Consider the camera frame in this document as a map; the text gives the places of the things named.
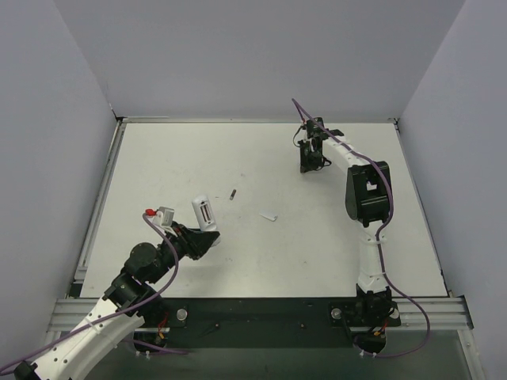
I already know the white remote control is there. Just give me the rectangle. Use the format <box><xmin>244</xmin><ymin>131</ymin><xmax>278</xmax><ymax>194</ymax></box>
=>
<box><xmin>192</xmin><ymin>195</ymin><xmax>221</xmax><ymax>247</ymax></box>

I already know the white battery cover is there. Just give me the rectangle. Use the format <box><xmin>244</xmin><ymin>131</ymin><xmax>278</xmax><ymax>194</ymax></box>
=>
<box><xmin>259</xmin><ymin>210</ymin><xmax>278</xmax><ymax>222</ymax></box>

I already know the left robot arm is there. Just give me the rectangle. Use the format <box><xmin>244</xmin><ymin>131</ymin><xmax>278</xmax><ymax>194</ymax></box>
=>
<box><xmin>13</xmin><ymin>222</ymin><xmax>220</xmax><ymax>379</ymax></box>

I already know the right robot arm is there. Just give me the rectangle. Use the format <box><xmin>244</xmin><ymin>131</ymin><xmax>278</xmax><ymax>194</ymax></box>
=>
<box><xmin>294</xmin><ymin>118</ymin><xmax>395</xmax><ymax>325</ymax></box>

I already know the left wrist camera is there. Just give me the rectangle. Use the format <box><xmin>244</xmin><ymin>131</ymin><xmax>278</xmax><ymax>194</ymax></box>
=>
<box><xmin>144</xmin><ymin>207</ymin><xmax>175</xmax><ymax>231</ymax></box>

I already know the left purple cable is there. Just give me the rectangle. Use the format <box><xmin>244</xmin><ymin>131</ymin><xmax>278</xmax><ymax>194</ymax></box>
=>
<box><xmin>0</xmin><ymin>211</ymin><xmax>189</xmax><ymax>365</ymax></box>

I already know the purple cable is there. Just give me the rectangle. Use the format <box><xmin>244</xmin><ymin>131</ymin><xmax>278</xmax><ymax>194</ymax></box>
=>
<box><xmin>292</xmin><ymin>97</ymin><xmax>433</xmax><ymax>359</ymax></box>
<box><xmin>0</xmin><ymin>211</ymin><xmax>189</xmax><ymax>365</ymax></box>

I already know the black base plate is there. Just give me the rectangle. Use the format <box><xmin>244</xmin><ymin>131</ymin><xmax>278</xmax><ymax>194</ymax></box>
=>
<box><xmin>132</xmin><ymin>296</ymin><xmax>391</xmax><ymax>359</ymax></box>

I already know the aluminium frame rail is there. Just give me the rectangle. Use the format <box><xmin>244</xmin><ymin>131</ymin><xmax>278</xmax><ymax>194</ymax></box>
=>
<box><xmin>47</xmin><ymin>118</ymin><xmax>188</xmax><ymax>336</ymax></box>

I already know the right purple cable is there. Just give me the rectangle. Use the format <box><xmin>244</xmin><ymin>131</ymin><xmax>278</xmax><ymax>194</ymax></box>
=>
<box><xmin>292</xmin><ymin>97</ymin><xmax>433</xmax><ymax>359</ymax></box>

